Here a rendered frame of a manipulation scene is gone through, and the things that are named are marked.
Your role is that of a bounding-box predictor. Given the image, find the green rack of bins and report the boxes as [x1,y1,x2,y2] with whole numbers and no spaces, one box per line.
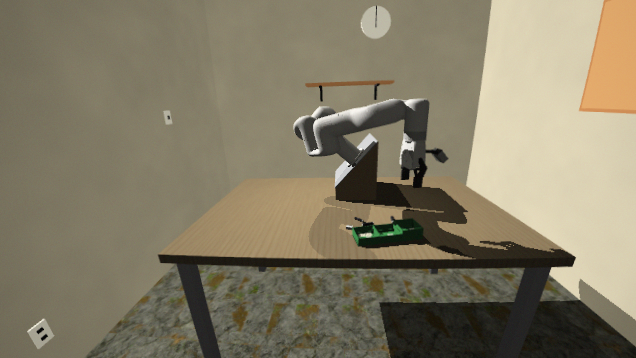
[353,218,424,246]

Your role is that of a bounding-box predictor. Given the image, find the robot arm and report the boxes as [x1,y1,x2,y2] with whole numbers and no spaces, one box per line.
[294,99,429,167]

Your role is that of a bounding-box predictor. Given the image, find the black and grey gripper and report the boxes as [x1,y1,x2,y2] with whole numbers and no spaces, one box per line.
[400,138,427,188]

